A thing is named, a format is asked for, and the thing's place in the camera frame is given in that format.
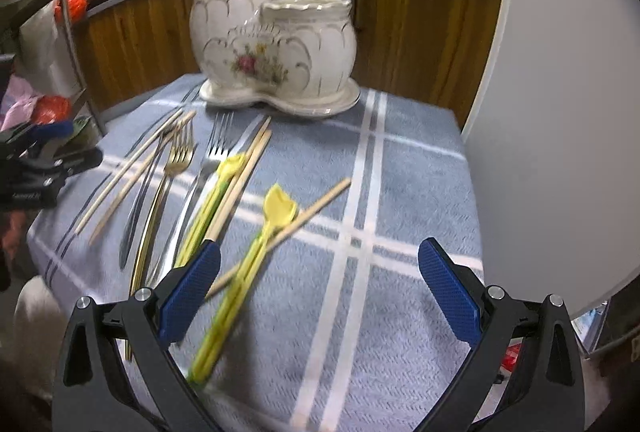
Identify yellow green plastic spoon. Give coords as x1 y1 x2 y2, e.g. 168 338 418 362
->
188 183 297 386
174 153 247 267

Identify wooden chopstick diagonal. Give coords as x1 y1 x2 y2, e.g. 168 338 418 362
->
205 178 352 300

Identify wooden chopstick pair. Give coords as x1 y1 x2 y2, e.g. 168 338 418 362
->
204 116 271 241
205 129 272 241

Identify gold fork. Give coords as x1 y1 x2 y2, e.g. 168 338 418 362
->
129 120 196 296

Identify silver fork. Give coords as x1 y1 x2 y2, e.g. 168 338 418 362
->
146 111 234 285

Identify wooden kitchen cabinet with counter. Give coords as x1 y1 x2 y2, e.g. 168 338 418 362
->
73 0 501 122

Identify metal storage rack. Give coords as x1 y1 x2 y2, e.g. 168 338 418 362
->
1 0 107 137

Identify blue plaid table cloth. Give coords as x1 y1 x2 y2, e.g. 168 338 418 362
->
27 75 483 431

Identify white refrigerator door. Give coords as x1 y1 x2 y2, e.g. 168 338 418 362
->
463 0 639 315

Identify white floral ceramic utensil holder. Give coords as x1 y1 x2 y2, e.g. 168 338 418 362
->
189 0 360 118

